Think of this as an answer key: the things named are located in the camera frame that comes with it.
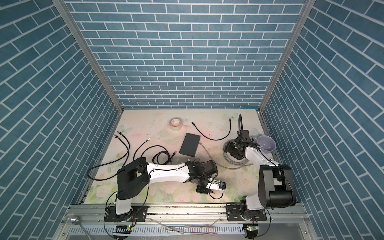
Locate black network switch box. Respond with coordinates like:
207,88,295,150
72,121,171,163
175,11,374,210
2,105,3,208
179,133,201,157

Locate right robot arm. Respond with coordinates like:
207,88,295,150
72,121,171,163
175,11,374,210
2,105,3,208
224,130,297,211

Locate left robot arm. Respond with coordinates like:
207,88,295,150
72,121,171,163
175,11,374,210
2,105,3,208
115,157,227,216

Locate lavender ceramic mug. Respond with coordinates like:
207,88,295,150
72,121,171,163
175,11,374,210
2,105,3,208
257,135,277,154

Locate clear tape roll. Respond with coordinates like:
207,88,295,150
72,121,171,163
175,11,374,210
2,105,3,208
170,118,183,132

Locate grey coiled ethernet cable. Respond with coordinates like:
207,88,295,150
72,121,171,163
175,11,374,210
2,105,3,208
198,138,256,170

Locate black coiled ethernet cable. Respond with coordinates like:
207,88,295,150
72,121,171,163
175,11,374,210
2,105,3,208
133,137,178,166

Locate short black ethernet cable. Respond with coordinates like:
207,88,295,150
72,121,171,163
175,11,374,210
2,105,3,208
191,118,232,142

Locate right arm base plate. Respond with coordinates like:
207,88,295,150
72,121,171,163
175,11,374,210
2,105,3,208
225,203,267,222

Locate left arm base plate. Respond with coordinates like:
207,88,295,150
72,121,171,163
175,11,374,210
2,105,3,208
105,205,148,223

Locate long black cable pair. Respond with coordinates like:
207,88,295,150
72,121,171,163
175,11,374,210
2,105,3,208
86,131,131,182

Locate aluminium mounting rail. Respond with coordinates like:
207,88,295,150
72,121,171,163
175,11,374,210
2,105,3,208
54,203,316,240

